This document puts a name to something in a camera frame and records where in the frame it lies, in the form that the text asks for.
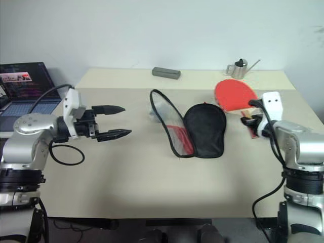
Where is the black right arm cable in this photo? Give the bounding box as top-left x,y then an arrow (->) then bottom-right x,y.
249,99 -> 291,220

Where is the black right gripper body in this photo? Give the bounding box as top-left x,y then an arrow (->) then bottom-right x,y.
249,115 -> 263,130

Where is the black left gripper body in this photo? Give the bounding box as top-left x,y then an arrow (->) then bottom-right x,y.
73,108 -> 100,140

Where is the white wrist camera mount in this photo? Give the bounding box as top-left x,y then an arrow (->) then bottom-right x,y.
62,88 -> 87,139
255,91 -> 283,139

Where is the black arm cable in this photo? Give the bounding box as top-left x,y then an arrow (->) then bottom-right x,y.
29,84 -> 86,167
249,99 -> 291,220

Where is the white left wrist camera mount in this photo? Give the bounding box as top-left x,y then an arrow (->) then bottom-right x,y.
62,88 -> 87,139

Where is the small metal watering can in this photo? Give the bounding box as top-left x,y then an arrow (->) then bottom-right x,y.
225,58 -> 261,79

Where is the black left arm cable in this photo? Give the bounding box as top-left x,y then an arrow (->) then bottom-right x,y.
29,84 -> 86,167

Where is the red table tennis paddle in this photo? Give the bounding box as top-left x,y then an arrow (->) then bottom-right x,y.
214,78 -> 262,140

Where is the grey oblong pouch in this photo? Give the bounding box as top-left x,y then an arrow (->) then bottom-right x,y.
151,67 -> 181,81

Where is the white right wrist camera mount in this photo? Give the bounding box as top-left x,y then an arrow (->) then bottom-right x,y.
255,91 -> 283,139

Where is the grey crumpled cloth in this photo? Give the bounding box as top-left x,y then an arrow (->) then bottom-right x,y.
148,98 -> 165,123

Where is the open laptop computer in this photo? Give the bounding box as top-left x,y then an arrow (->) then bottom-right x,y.
0,62 -> 63,117

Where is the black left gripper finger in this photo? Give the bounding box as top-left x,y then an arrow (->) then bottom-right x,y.
96,129 -> 133,143
91,104 -> 126,117

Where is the black red paddle case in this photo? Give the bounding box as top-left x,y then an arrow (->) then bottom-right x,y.
149,88 -> 227,159

